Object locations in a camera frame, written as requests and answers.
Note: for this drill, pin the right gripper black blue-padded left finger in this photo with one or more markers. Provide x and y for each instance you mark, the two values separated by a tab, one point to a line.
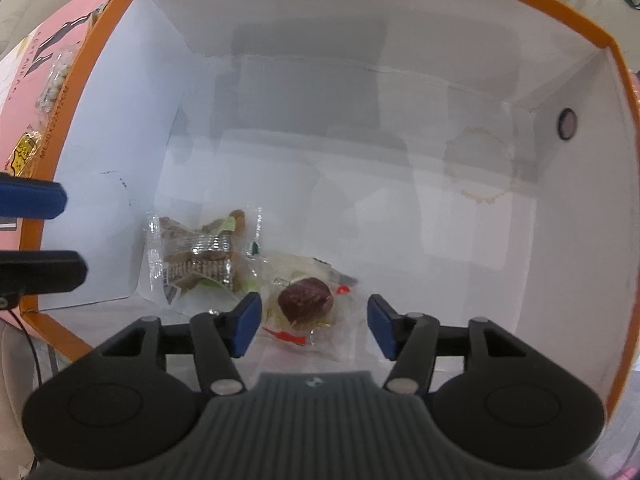
214	340

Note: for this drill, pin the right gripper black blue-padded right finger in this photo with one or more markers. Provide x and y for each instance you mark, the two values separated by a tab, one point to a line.
413	342

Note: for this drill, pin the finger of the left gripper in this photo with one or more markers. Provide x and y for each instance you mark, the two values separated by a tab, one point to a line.
26	273
30	198

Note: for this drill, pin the clear packet brown nut snack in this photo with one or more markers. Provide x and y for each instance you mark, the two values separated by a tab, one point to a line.
222	254

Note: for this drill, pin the clear packet with red date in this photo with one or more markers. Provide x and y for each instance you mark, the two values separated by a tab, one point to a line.
307	304

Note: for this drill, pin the yellow waffle cracker packet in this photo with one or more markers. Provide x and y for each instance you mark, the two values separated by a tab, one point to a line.
23	158

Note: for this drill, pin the pink white patterned tablecloth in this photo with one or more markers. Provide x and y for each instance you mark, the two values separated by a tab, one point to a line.
35	85

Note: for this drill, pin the clear bag white candies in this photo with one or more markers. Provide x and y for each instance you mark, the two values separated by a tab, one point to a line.
55	81

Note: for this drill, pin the orange cardboard box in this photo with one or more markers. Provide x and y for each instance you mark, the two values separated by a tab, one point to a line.
462	158

